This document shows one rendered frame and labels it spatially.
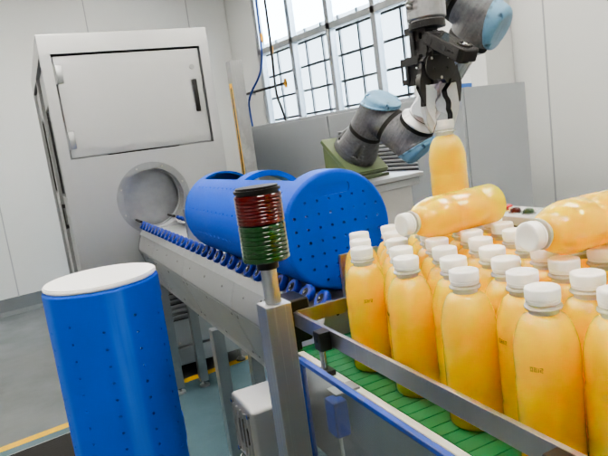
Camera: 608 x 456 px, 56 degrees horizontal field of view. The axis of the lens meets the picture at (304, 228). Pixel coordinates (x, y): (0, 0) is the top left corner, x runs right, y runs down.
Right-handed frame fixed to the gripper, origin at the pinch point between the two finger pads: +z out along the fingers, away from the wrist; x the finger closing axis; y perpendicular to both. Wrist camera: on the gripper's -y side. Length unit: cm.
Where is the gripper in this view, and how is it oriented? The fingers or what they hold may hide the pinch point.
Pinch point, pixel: (443, 124)
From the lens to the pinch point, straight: 118.5
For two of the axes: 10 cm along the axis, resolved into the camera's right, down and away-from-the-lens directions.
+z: 1.3, 9.8, 1.6
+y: -4.3, -0.9, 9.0
